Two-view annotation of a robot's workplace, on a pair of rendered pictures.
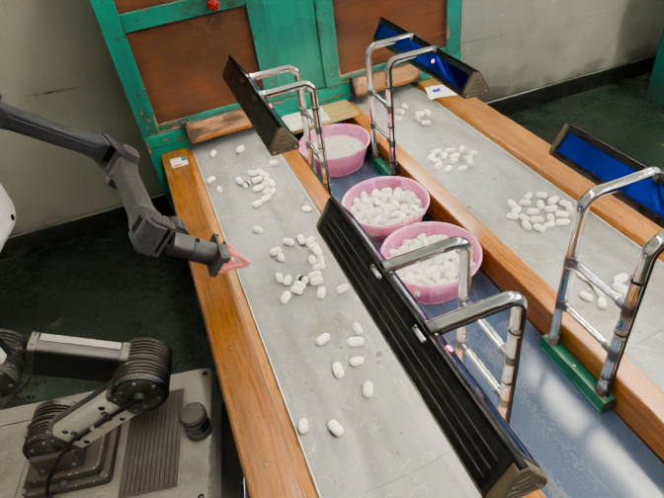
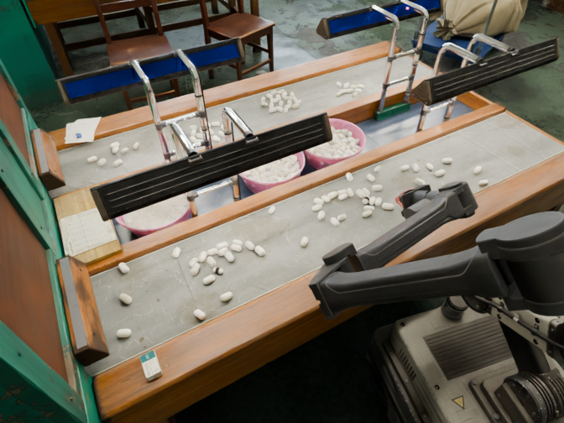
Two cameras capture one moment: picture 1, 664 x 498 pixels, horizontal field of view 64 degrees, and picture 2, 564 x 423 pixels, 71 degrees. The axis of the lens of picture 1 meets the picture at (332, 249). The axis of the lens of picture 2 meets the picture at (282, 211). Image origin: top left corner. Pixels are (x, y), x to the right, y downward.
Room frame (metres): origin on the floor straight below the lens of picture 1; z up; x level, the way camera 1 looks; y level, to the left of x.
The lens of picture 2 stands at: (1.56, 0.95, 1.69)
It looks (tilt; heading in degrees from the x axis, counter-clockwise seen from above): 46 degrees down; 256
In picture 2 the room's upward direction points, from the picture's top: 1 degrees counter-clockwise
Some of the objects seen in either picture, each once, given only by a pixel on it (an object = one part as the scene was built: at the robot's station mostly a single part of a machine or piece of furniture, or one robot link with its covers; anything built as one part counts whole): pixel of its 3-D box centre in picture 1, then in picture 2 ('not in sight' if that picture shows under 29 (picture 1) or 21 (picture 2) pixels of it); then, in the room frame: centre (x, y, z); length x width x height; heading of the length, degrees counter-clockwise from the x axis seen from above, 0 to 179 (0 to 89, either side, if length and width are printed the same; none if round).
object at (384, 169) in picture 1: (403, 111); (176, 123); (1.64, -0.31, 0.90); 0.20 x 0.19 x 0.45; 15
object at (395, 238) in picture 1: (430, 265); (331, 146); (1.06, -0.26, 0.72); 0.27 x 0.27 x 0.10
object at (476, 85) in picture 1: (423, 51); (156, 66); (1.66, -0.38, 1.08); 0.62 x 0.08 x 0.07; 15
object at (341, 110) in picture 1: (314, 118); (86, 223); (1.97, -0.01, 0.77); 0.33 x 0.15 x 0.01; 105
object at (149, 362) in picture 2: (179, 161); (150, 365); (1.77, 0.50, 0.77); 0.06 x 0.04 x 0.02; 105
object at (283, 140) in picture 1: (253, 97); (221, 158); (1.52, 0.16, 1.08); 0.62 x 0.08 x 0.07; 15
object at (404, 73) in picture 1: (385, 78); (47, 156); (2.10, -0.33, 0.83); 0.30 x 0.06 x 0.07; 105
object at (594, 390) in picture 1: (625, 291); (389, 60); (0.70, -0.56, 0.90); 0.20 x 0.19 x 0.45; 15
